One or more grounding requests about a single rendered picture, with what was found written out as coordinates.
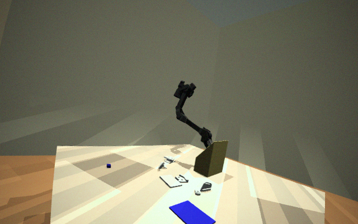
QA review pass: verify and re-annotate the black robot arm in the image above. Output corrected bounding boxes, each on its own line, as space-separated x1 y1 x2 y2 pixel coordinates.
174 81 213 148

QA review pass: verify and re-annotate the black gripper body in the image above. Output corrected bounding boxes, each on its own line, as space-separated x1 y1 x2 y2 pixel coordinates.
190 83 196 90

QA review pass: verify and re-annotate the blue flat rectangular plate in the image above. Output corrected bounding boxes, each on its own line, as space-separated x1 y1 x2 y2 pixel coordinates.
169 200 216 224

